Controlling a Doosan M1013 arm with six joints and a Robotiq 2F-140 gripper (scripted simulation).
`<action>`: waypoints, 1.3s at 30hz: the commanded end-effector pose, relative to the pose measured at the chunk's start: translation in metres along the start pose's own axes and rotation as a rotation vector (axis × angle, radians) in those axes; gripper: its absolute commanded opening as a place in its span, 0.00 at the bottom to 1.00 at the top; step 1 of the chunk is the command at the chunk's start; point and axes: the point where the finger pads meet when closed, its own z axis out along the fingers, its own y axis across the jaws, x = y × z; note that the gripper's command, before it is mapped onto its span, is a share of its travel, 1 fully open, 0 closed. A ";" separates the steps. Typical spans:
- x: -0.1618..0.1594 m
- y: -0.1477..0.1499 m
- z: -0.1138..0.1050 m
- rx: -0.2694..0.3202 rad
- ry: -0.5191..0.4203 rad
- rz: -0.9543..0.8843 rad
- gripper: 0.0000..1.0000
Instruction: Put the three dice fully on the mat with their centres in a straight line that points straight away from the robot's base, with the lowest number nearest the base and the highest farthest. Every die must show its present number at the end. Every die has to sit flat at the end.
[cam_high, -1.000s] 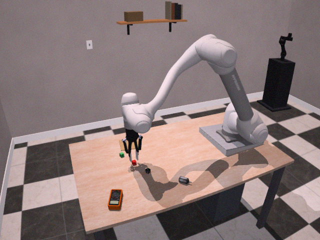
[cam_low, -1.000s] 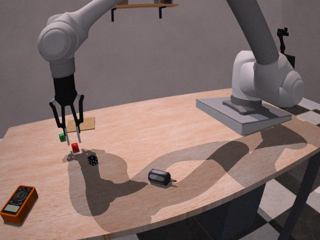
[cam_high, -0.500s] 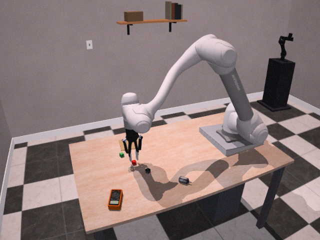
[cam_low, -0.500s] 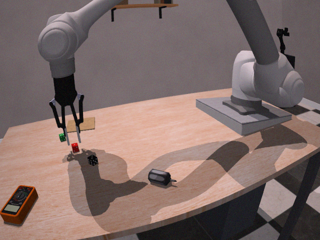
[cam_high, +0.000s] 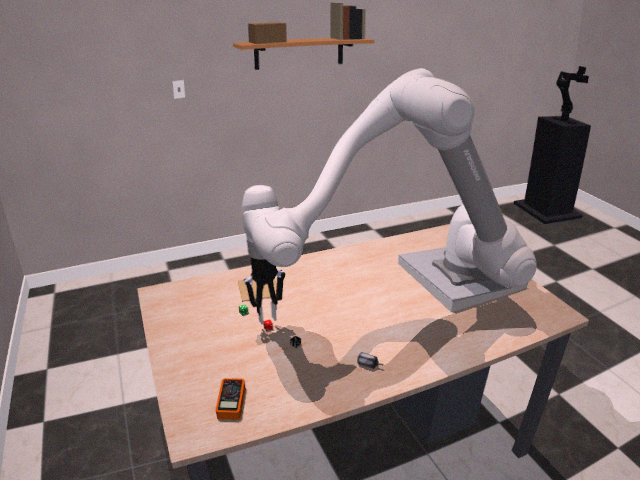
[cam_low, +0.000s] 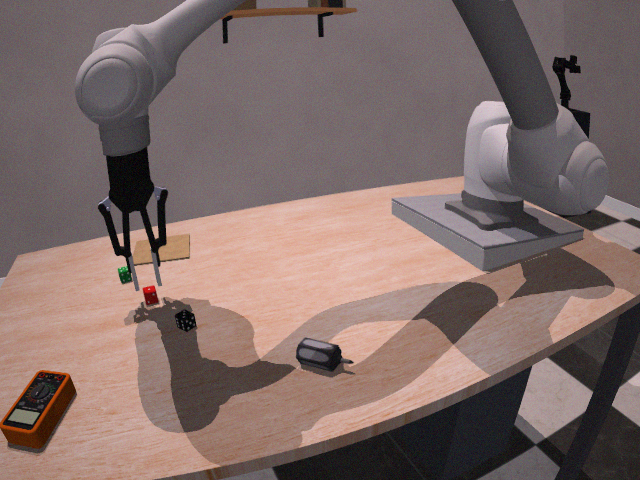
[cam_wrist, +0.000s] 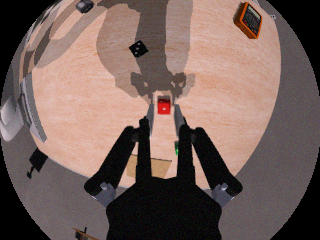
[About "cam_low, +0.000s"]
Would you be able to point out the orange digital multimeter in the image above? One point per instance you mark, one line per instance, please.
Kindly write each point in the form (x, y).
(36, 412)

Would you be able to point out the red die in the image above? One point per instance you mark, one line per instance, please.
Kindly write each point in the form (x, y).
(150, 295)

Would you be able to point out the tan mat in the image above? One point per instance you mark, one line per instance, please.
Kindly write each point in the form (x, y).
(177, 248)

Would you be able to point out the green die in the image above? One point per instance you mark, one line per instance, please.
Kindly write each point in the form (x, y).
(124, 274)

